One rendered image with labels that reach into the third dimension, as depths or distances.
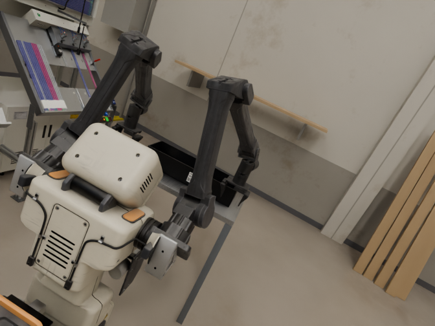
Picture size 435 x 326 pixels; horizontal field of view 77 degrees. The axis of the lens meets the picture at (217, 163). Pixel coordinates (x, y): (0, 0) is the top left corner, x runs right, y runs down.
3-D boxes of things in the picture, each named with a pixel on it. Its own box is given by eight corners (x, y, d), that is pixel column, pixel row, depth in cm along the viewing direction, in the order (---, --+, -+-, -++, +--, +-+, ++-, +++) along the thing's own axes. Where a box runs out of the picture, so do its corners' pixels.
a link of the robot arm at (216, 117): (204, 65, 74) (238, 70, 70) (223, 77, 86) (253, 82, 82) (169, 219, 79) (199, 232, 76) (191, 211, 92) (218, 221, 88)
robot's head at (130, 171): (125, 202, 62) (161, 150, 68) (51, 160, 65) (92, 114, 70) (138, 216, 75) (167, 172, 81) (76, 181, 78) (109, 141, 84)
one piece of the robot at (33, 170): (30, 168, 69) (21, 163, 69) (19, 206, 71) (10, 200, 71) (68, 162, 81) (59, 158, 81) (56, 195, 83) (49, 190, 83)
